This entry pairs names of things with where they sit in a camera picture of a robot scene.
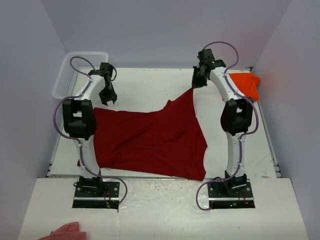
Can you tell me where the dark red t shirt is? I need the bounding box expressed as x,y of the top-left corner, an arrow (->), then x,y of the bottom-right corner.
93,89 -> 208,181

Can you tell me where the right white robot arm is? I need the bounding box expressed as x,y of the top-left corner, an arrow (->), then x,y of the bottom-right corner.
191,48 -> 257,197

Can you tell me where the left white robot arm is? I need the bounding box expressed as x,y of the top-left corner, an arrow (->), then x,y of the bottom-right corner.
62,62 -> 118,197

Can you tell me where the white plastic basket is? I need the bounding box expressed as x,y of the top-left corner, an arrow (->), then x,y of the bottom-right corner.
52,51 -> 109,100

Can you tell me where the folded orange t shirt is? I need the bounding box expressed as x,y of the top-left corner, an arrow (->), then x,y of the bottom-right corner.
229,72 -> 261,101

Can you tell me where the pink cloth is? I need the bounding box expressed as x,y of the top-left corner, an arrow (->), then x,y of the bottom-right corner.
40,221 -> 87,240

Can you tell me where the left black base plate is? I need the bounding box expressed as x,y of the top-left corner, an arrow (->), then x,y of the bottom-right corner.
72,176 -> 120,210

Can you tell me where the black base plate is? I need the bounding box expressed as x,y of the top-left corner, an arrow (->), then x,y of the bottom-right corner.
207,179 -> 256,210
72,176 -> 120,210

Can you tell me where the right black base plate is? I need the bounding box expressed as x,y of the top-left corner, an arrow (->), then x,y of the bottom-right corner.
207,179 -> 256,210

